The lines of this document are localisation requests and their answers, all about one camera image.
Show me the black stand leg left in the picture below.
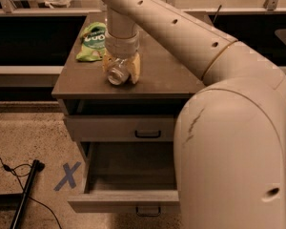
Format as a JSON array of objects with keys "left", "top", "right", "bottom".
[{"left": 0, "top": 159, "right": 45, "bottom": 229}]

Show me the open middle drawer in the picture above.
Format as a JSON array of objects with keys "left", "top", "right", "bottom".
[{"left": 68, "top": 142, "right": 180, "bottom": 217}]

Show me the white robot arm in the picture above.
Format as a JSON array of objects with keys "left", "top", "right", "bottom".
[{"left": 102, "top": 0, "right": 286, "bottom": 229}]

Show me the green chip bag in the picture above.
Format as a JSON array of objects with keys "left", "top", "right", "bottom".
[{"left": 76, "top": 22, "right": 106, "bottom": 62}]

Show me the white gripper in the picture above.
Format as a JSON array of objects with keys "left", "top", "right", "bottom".
[{"left": 102, "top": 31, "right": 140, "bottom": 84}]

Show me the black floor cable left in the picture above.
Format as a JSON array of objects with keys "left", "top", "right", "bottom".
[{"left": 0, "top": 146, "right": 63, "bottom": 229}]

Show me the blue tape cross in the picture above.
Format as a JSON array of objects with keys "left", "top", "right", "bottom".
[{"left": 54, "top": 161, "right": 81, "bottom": 191}]

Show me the grey drawer cabinet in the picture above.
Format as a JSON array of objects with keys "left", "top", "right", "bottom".
[{"left": 51, "top": 10, "right": 214, "bottom": 152}]

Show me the silver 7up can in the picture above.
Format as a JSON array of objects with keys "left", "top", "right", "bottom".
[{"left": 107, "top": 58, "right": 130, "bottom": 86}]

